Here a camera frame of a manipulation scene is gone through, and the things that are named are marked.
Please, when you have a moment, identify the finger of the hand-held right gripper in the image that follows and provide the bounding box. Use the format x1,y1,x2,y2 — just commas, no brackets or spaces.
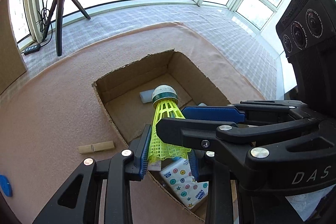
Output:
181,100,306,123
155,118,273,164

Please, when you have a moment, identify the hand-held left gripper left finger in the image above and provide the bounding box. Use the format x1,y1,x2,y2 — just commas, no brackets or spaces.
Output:
33,124,151,224

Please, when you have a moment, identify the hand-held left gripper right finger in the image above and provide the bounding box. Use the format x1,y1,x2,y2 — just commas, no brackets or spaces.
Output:
188,151,234,224

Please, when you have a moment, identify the star print tissue packet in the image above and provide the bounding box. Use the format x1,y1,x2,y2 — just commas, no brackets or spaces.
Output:
159,160,209,210

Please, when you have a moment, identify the yellow plastic shuttlecock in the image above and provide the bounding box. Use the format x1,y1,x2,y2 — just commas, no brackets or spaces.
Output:
148,84,192,164

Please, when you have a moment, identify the small white bottle grey cap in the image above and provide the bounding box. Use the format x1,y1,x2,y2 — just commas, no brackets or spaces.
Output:
140,88,158,104

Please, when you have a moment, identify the cardboard box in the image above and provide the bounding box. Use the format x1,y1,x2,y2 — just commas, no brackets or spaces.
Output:
92,49,238,222

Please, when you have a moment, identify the person's right hand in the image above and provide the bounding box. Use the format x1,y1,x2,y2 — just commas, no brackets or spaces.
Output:
285,191,331,222

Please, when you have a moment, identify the wooden clothespin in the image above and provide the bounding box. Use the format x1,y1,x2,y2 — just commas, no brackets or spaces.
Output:
78,140,115,154

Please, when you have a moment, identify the black tripod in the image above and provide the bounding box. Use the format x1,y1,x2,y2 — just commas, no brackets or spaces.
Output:
42,0,91,57

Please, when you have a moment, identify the large light wooden board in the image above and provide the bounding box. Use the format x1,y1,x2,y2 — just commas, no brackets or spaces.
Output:
0,0,28,96

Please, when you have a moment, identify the blue round disc with wires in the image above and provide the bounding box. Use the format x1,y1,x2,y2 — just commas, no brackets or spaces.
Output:
0,174,13,197

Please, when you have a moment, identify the black inline cable remote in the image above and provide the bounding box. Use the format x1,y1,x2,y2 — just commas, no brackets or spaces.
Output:
24,43,42,56

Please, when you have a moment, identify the black ring light cable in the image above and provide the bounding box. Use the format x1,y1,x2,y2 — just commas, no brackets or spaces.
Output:
37,7,53,44

